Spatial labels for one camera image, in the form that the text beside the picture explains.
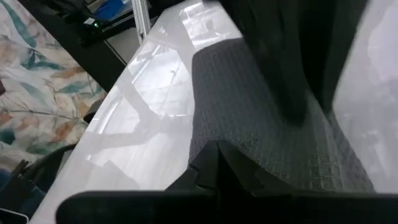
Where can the floral patterned fabric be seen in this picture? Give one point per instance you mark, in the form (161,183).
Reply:
(37,93)

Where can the grey waffle-weave towel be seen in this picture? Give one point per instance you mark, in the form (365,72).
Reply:
(236,109)

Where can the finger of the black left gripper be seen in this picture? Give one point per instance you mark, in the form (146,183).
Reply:
(339,56)
(276,77)

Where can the black device with green light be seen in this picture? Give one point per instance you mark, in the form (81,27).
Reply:
(93,26)

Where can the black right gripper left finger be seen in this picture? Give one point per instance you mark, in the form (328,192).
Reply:
(205,174)

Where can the blue box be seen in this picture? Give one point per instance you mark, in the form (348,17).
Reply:
(109,7)

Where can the silver aluminium post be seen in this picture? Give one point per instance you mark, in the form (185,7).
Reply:
(141,18)

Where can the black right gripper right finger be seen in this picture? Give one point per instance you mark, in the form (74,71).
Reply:
(239,177)

